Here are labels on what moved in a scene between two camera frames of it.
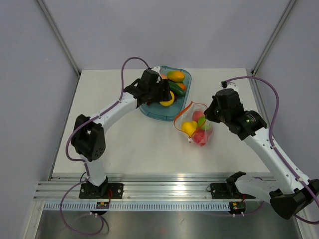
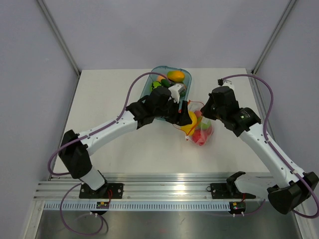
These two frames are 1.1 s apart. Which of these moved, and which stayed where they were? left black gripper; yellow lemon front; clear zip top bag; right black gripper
Moved: left black gripper
Stayed: right black gripper; yellow lemon front; clear zip top bag
